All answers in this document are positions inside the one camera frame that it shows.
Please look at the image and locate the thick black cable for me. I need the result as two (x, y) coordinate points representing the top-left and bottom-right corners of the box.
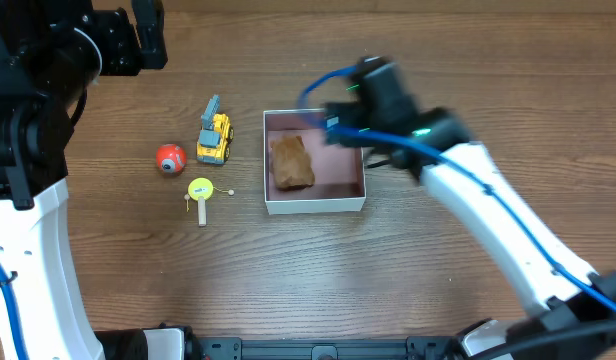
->
(477, 318), (616, 360)

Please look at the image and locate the red ball with eye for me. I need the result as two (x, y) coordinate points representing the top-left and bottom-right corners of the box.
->
(156, 144), (187, 174)

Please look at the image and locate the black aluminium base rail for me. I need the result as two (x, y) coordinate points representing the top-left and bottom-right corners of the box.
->
(199, 336), (464, 360)

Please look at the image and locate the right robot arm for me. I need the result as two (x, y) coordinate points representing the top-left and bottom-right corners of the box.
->
(318, 57), (616, 359)

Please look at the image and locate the white box with pink interior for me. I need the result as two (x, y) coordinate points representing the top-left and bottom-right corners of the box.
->
(263, 109), (366, 215)

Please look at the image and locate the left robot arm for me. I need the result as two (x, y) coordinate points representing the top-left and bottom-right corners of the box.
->
(0, 0), (201, 359)

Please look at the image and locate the yellow toy construction truck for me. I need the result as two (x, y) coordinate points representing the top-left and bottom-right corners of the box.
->
(196, 95), (234, 166)

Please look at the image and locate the brown plush toy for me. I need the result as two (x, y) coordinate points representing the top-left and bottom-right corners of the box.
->
(270, 135), (316, 191)

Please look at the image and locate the yellow wooden rattle drum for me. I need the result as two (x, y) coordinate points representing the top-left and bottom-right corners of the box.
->
(184, 177), (235, 227)

